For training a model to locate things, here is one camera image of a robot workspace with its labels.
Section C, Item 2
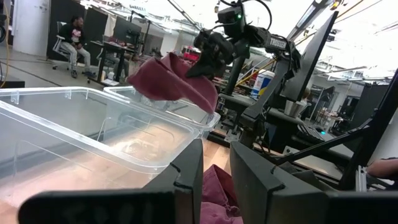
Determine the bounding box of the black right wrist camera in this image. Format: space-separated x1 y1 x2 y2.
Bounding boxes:
216 6 246 38

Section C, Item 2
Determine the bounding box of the white round pillar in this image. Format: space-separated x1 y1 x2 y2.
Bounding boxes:
12 0 51 57

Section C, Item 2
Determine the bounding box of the black desk monitor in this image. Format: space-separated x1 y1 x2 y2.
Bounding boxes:
112 16 142 47

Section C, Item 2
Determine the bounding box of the clear plastic bin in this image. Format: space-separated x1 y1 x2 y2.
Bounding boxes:
103 85 221 139
0 86 201 212

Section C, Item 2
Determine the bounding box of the person's hand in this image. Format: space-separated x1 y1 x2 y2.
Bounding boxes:
366 157 398 180

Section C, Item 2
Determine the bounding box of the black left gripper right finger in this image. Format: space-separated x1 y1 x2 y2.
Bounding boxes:
229 141 398 224

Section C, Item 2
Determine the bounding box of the white office chair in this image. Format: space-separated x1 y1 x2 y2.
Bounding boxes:
51 21 85 71

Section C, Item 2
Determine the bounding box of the white wipes canister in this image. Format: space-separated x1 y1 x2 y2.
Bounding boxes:
251 70 276 99

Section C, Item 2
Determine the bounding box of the black keyboard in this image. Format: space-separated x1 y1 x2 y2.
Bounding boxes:
296 124 326 144

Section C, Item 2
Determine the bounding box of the large black computer monitor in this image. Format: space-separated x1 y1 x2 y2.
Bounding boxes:
280 11 340 102

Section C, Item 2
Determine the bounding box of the black aluminium table frame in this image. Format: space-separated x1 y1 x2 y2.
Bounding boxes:
273 68 398 191

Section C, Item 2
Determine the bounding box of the grey cup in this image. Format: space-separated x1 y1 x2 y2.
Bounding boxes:
284 100 307 119

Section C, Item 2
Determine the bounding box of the black desk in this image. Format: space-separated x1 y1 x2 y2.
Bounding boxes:
89 40 137 83

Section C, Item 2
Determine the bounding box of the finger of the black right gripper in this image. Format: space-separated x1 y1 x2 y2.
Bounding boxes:
185 54 220 79

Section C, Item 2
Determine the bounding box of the maroon baseball cap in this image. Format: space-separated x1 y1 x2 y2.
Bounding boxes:
126 52 219 114
200 164 244 224

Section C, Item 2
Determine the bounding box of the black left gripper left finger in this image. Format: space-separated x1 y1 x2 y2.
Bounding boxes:
17 138 205 224

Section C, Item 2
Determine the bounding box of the person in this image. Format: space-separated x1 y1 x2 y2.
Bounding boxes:
58 15 96 78

